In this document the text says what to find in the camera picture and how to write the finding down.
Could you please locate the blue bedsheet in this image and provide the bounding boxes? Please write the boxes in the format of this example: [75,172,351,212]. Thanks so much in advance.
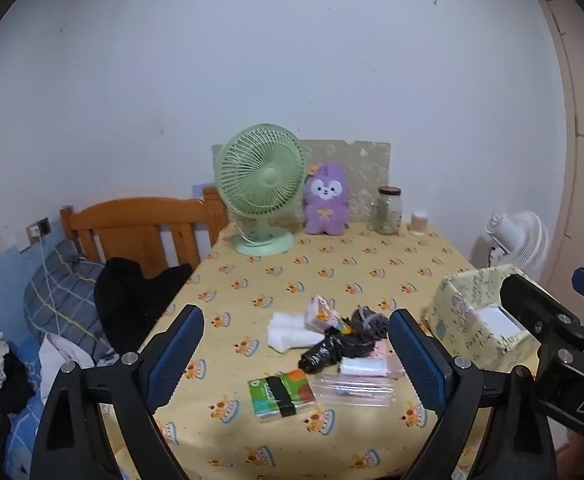
[2,335,58,480]

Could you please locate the green desk fan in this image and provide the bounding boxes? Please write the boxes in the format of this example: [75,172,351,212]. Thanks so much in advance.
[214,123,309,257]

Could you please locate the white electric fan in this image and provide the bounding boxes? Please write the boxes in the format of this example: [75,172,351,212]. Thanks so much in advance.
[486,210,550,281]

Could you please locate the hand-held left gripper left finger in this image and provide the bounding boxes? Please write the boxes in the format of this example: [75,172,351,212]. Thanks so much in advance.
[36,304,205,480]

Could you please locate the patterned yellow storage box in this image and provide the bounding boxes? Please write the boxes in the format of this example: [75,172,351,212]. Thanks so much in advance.
[422,263,540,387]

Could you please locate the white roll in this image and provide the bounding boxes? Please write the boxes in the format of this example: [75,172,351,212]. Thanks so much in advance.
[339,356,389,377]

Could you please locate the blue plaid pillow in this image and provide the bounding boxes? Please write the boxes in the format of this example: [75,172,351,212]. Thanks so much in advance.
[24,239,108,361]

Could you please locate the glass jar with brown lid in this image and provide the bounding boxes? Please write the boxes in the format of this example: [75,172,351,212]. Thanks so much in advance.
[373,186,403,236]

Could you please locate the purple plush toy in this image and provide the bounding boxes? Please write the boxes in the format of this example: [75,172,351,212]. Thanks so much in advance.
[303,161,351,236]

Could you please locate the dark cloth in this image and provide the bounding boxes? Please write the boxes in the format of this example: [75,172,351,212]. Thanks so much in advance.
[0,350,36,416]

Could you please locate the wall socket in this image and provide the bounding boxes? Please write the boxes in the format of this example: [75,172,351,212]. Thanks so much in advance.
[26,217,52,241]

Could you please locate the black garment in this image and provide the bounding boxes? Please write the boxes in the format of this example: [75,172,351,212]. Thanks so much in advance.
[94,257,194,356]

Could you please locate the dark grey scrunchie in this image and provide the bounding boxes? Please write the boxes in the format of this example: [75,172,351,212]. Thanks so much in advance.
[350,306,390,338]

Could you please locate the white folded towel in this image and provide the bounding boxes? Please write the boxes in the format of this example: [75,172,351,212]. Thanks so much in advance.
[267,310,323,353]

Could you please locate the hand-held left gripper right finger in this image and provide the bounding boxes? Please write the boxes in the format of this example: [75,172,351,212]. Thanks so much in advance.
[388,308,557,480]

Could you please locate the pink patterned case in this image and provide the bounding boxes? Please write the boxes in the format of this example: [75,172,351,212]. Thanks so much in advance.
[369,340,405,379]

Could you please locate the clear plastic pouch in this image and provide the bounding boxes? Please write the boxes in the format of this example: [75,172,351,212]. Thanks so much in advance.
[312,374,397,408]

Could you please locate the white cloth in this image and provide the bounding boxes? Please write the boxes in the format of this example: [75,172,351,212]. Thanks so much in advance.
[38,332,95,376]

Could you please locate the beige patterned board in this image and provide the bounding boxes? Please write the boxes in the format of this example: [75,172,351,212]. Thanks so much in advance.
[212,137,391,223]

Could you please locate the pink white patterned packet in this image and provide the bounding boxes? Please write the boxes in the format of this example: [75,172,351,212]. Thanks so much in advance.
[306,295,345,333]

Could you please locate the green orange tissue pack bundle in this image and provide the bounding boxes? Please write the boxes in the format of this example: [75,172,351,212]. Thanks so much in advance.
[248,368,317,420]

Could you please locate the black plastic bag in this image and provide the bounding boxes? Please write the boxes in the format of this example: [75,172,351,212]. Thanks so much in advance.
[298,327,377,375]

